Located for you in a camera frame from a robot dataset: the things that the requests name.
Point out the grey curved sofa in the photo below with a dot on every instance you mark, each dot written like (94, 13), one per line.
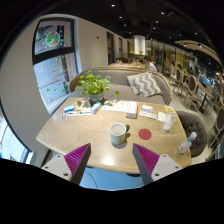
(121, 90)

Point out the blue white tissue box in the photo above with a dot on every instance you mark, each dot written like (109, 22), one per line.
(96, 107)

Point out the grey zigzag cushion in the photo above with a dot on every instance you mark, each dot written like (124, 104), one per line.
(144, 85)

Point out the white napkin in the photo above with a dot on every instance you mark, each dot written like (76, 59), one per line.
(161, 116)

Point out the red round coaster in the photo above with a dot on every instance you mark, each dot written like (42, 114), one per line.
(144, 134)

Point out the wooden table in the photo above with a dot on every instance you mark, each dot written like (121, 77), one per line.
(64, 135)

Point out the clear plastic water bottle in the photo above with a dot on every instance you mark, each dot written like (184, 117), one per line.
(187, 144)

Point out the white mug green handle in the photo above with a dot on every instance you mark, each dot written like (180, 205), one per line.
(117, 133)

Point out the white small box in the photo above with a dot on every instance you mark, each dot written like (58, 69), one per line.
(147, 108)

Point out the green potted plant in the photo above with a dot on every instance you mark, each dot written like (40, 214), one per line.
(94, 85)

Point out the white open book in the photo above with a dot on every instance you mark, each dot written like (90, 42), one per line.
(129, 107)

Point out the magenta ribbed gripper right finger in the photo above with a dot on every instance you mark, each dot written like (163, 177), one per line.
(146, 161)

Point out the grey tufted armchair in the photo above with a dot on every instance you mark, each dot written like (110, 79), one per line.
(192, 123)

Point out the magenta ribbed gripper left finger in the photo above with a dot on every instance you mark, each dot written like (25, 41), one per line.
(77, 161)

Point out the blue card on table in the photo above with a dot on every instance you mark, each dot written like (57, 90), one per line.
(69, 108)

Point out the yellow white card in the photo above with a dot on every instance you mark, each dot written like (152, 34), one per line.
(169, 109)

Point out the clear drinking glass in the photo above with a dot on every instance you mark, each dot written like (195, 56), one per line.
(169, 121)

